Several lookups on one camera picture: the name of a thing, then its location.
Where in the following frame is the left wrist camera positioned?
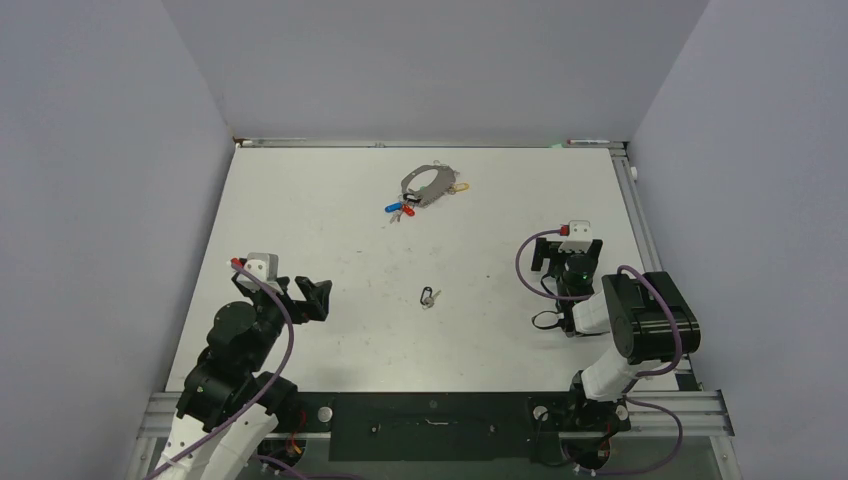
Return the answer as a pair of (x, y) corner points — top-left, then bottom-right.
(236, 252), (279, 292)

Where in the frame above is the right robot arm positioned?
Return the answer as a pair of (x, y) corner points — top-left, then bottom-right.
(527, 231), (701, 475)

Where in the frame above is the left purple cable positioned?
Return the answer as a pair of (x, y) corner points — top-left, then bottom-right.
(142, 258), (362, 480)

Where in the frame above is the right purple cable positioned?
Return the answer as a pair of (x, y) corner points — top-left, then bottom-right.
(515, 228), (685, 478)

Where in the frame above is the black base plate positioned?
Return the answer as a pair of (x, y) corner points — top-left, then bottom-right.
(254, 392), (632, 465)

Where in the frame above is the small key with black tag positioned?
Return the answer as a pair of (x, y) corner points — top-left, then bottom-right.
(419, 286), (441, 309)

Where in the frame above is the purple cable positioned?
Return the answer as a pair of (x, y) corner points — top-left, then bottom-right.
(515, 228), (685, 478)
(142, 258), (362, 480)

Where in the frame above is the front aluminium rail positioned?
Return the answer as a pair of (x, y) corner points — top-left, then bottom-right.
(135, 390), (735, 440)

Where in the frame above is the blue key tag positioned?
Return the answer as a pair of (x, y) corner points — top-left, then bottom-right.
(384, 202), (404, 214)

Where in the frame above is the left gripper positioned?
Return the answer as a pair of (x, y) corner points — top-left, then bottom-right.
(244, 274), (330, 371)

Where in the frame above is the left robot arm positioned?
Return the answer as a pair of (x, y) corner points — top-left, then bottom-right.
(148, 258), (332, 479)

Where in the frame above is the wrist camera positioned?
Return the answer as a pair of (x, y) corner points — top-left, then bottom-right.
(236, 252), (279, 292)
(558, 220), (594, 254)

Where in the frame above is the right aluminium rail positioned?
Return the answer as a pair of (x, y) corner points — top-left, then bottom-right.
(609, 144), (702, 391)

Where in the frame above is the aluminium rail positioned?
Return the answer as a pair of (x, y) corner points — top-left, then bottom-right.
(233, 137), (627, 150)
(135, 390), (735, 440)
(609, 144), (702, 391)

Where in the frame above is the back aluminium rail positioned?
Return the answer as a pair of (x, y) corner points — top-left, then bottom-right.
(233, 137), (627, 150)

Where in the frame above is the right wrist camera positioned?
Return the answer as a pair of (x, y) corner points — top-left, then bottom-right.
(558, 220), (594, 254)

